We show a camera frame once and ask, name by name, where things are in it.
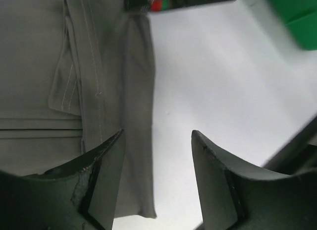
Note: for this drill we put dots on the green plastic tray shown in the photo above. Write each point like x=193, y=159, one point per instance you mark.
x=300, y=18

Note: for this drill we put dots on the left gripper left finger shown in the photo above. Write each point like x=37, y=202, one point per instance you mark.
x=80, y=194

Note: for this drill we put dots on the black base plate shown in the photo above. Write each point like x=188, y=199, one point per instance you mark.
x=299, y=154

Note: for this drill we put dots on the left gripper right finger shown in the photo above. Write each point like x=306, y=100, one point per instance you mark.
x=237, y=195

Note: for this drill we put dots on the grey t shirt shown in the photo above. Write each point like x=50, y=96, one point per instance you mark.
x=73, y=73

